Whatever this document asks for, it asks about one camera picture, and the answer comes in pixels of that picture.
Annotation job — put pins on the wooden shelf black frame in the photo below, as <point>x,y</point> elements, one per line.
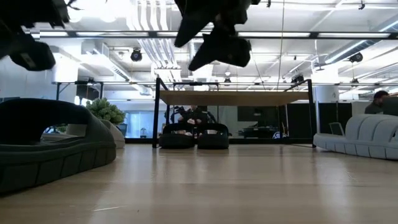
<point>230,97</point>

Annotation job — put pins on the black table frame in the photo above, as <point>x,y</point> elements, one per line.
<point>264,141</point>

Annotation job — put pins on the light grey slide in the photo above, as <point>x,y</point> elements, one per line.
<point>118,137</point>
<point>357,146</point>

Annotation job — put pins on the small black slide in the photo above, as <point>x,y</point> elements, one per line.
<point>213,141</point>
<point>177,141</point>

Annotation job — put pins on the green plant in white pot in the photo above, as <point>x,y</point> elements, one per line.
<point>105,110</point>

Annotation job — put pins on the black ceiling spotlight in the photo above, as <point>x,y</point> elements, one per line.
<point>356,57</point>
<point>136,55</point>
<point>298,78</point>

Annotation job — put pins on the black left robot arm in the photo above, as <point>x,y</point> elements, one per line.
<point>34,56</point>

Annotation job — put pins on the person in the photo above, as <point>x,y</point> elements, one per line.
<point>374,107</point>
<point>194,113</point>

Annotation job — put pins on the black background metal frame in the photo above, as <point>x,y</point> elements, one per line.
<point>79,82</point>

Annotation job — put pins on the black overhead rig bar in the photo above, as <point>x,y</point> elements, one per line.
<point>314,34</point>

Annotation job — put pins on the grey chair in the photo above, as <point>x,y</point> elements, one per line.
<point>337,123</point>

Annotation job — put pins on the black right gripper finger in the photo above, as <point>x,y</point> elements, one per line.
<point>227,51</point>
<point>196,18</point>

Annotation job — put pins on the large dark slide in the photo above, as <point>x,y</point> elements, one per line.
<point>62,165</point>

